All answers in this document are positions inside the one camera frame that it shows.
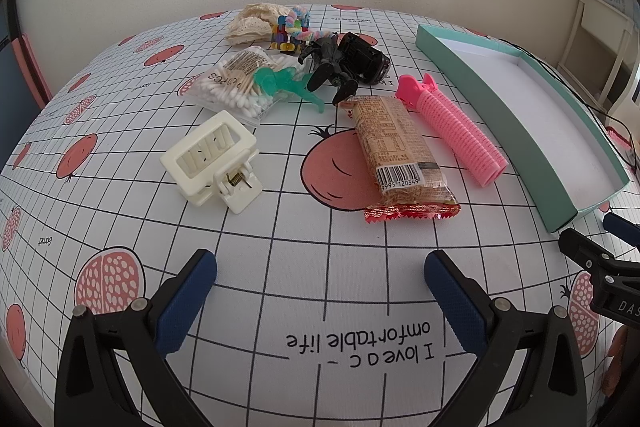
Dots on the teal cardboard box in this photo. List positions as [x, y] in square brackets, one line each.
[525, 142]

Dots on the pomegranate print tablecloth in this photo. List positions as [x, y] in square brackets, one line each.
[150, 232]

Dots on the black action figure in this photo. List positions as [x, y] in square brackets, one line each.
[327, 67]

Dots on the cream lace cloth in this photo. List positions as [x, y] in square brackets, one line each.
[247, 27]

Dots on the pink object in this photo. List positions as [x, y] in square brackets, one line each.
[620, 138]

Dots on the black toy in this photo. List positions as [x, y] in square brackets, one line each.
[365, 57]

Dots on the white hair claw clip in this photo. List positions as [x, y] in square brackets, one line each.
[200, 157]

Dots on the cotton swab bag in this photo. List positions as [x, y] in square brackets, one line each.
[225, 89]

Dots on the colourful plastic clip cluster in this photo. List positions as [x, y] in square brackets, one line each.
[285, 29]

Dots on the teal plastic clip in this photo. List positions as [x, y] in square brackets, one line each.
[272, 82]

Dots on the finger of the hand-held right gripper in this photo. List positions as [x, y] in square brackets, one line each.
[625, 232]
[615, 287]

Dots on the white wooden chair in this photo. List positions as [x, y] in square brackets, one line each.
[592, 14]

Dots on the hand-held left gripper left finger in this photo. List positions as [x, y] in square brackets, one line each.
[185, 302]

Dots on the person's right hand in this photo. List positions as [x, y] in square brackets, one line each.
[617, 357]

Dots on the orange snack packet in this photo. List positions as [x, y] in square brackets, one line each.
[400, 147]

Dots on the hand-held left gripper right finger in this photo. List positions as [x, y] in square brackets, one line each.
[460, 302]

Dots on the pink edged panel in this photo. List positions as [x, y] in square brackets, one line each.
[32, 62]

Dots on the pink hair roller clip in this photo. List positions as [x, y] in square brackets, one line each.
[450, 127]

